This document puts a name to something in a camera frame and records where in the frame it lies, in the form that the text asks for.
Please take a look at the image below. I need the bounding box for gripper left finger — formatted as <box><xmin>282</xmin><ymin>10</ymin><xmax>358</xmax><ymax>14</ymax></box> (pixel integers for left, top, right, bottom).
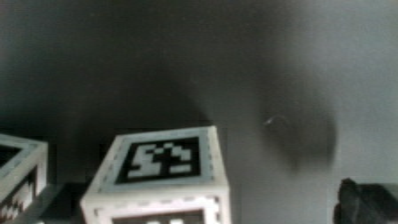
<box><xmin>23</xmin><ymin>182</ymin><xmax>87</xmax><ymax>224</ymax></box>

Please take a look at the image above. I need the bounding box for white tagged cube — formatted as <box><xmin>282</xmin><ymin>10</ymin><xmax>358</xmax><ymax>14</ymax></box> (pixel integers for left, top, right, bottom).
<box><xmin>0</xmin><ymin>134</ymin><xmax>47</xmax><ymax>224</ymax></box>
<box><xmin>79</xmin><ymin>126</ymin><xmax>232</xmax><ymax>224</ymax></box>

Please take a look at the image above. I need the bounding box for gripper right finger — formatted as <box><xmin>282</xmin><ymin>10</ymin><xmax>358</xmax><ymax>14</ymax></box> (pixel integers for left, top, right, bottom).
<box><xmin>332</xmin><ymin>178</ymin><xmax>398</xmax><ymax>224</ymax></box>

